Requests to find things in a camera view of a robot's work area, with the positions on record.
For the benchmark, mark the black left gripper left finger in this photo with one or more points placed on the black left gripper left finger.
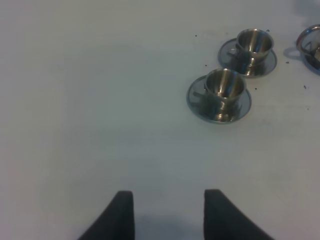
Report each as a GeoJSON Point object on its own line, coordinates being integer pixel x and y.
{"type": "Point", "coordinates": [116, 222]}

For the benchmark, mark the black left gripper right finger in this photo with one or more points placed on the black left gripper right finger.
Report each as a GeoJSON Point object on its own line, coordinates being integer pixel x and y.
{"type": "Point", "coordinates": [224, 221]}

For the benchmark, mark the stainless steel teapot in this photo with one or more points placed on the stainless steel teapot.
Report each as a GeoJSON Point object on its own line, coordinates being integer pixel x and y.
{"type": "Point", "coordinates": [308, 42]}

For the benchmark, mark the near stainless steel saucer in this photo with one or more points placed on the near stainless steel saucer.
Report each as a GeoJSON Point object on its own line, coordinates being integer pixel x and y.
{"type": "Point", "coordinates": [207, 109]}

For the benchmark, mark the stainless steel saucer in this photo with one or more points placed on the stainless steel saucer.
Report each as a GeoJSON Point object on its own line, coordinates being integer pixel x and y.
{"type": "Point", "coordinates": [207, 109]}
{"type": "Point", "coordinates": [227, 60]}

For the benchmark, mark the near stainless steel teacup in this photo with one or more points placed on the near stainless steel teacup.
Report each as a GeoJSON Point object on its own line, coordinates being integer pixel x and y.
{"type": "Point", "coordinates": [225, 86]}

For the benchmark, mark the stainless steel teacup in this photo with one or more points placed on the stainless steel teacup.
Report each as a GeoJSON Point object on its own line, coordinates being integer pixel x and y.
{"type": "Point", "coordinates": [252, 48]}
{"type": "Point", "coordinates": [225, 86]}

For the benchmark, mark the far stainless steel saucer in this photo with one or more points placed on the far stainless steel saucer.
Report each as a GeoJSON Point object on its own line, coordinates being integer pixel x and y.
{"type": "Point", "coordinates": [227, 60]}

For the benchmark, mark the far stainless steel teacup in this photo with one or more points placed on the far stainless steel teacup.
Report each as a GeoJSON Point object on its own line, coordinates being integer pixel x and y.
{"type": "Point", "coordinates": [252, 48]}

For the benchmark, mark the round steel teapot saucer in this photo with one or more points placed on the round steel teapot saucer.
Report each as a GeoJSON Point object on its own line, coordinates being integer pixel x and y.
{"type": "Point", "coordinates": [312, 64]}

